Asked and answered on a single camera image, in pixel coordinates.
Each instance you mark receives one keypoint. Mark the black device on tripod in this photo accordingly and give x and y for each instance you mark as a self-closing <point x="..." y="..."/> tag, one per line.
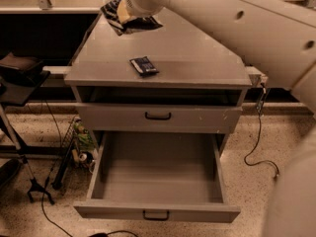
<point x="20" y="76"/>

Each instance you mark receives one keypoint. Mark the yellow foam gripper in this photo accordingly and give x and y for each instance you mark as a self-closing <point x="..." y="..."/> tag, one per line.
<point x="139" y="2"/>

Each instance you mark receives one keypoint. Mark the wire basket with items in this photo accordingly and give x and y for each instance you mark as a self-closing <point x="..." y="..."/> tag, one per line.
<point x="78" y="149"/>

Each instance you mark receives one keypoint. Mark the closed grey top drawer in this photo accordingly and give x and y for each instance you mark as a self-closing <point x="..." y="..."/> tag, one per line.
<point x="186" y="119"/>

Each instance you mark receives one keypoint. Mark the grey drawer cabinet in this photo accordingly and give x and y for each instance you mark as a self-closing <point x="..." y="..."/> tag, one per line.
<point x="193" y="69"/>

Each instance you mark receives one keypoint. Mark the blue chip bag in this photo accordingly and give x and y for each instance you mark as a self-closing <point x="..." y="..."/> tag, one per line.
<point x="110" y="12"/>

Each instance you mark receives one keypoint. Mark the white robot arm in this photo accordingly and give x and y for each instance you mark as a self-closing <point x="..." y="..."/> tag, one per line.
<point x="279" y="39"/>

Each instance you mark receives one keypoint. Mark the black middle drawer handle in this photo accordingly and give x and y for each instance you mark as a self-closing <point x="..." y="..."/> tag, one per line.
<point x="156" y="215"/>

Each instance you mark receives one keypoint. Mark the small dark blue snack packet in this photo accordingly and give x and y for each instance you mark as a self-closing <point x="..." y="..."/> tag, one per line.
<point x="143" y="66"/>

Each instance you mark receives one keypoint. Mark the black tripod stand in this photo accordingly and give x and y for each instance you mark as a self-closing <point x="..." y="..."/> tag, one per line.
<point x="35" y="186"/>

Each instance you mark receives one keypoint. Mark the open grey middle drawer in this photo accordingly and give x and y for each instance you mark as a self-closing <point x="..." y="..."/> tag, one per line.
<point x="178" y="172"/>

